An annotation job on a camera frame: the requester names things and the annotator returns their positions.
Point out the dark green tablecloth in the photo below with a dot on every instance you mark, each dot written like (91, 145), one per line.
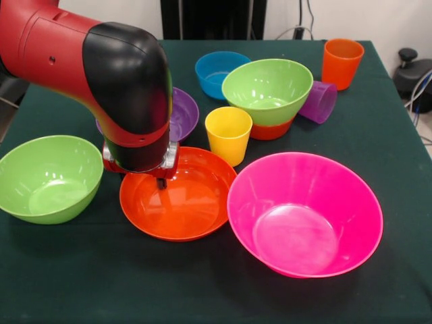
(101, 276)

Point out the small orange plastic bowl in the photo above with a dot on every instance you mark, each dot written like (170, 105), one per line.
(270, 132)

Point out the pink plastic bowl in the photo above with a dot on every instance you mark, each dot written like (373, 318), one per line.
(303, 216)

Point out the purple plastic bowl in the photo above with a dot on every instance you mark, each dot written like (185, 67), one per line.
(185, 114)

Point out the large orange plastic bowl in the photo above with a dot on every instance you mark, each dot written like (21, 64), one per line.
(189, 209)

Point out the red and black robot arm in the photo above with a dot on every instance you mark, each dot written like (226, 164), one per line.
(118, 84)

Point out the orange plastic cup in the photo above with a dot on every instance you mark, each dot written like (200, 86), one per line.
(341, 71)

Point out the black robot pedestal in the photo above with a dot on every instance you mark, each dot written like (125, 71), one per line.
(216, 17)

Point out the black power plug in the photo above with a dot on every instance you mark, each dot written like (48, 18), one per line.
(298, 33)

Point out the purple plastic cup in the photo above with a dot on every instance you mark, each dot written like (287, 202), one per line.
(319, 104)

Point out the green plastic bowl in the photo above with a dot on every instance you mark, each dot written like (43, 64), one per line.
(266, 84)
(50, 175)

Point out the black chair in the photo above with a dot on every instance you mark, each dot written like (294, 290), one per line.
(11, 92)

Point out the yellow plastic cup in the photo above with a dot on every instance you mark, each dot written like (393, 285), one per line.
(229, 141)

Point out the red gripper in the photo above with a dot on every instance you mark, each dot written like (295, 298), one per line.
(168, 170)

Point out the blue plastic bowl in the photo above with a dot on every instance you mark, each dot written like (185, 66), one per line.
(211, 76)

